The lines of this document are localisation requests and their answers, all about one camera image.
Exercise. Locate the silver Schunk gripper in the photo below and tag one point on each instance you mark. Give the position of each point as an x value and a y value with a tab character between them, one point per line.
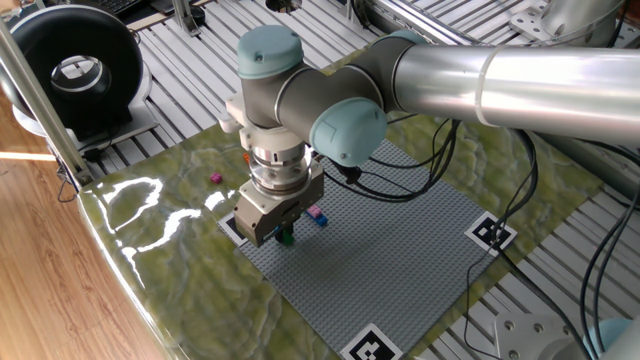
270	217

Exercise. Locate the green Lego brick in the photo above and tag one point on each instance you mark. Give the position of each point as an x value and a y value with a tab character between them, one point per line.
288	238

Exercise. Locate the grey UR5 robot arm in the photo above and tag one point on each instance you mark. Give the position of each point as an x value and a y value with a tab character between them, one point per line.
500	85

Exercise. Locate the pink Lego brick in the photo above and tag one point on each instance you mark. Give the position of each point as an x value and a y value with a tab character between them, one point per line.
314	210

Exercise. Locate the blue Lego brick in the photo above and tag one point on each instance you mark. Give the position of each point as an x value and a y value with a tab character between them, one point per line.
322	220

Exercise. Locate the magenta small Lego brick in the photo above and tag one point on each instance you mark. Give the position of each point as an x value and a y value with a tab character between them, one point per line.
216	177

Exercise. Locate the grey Lego baseplate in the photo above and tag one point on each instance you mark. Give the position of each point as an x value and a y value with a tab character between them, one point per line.
380	260

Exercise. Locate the black white fiducial marker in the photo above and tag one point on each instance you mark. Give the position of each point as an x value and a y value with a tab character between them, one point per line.
485	235
371	346
227	227

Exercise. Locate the green marble pattern mat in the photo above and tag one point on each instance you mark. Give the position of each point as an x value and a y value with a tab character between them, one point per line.
200	280

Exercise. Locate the silver robot mounting plate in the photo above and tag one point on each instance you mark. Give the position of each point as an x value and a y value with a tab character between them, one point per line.
530	330

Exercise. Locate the black keyboard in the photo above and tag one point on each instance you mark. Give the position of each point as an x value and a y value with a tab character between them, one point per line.
117	4

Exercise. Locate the metal bracket stand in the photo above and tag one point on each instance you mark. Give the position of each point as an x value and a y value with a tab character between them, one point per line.
185	17

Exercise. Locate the aluminium frame post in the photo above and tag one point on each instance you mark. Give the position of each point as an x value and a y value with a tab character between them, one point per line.
40	100

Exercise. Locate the grey cylindrical pedestal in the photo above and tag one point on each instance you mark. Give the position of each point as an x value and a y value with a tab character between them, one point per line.
575	15

